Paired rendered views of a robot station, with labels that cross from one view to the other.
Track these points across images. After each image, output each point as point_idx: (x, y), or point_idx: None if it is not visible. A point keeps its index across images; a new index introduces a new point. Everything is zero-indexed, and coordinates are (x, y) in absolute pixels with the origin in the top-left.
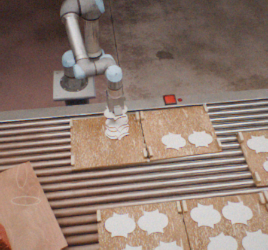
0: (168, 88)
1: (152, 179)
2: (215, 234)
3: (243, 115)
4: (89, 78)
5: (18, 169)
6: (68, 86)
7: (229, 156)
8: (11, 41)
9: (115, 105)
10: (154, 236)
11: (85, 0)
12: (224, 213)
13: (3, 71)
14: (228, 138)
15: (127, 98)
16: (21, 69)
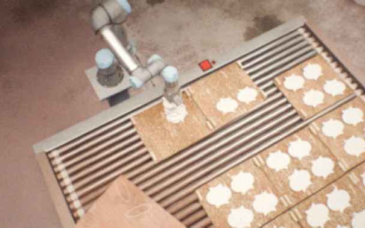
0: (173, 34)
1: (224, 145)
2: (291, 172)
3: (270, 60)
4: (122, 67)
5: (116, 186)
6: (108, 82)
7: (273, 101)
8: None
9: (174, 96)
10: (248, 193)
11: (113, 8)
12: (291, 153)
13: (4, 69)
14: (267, 85)
15: (140, 57)
16: (22, 60)
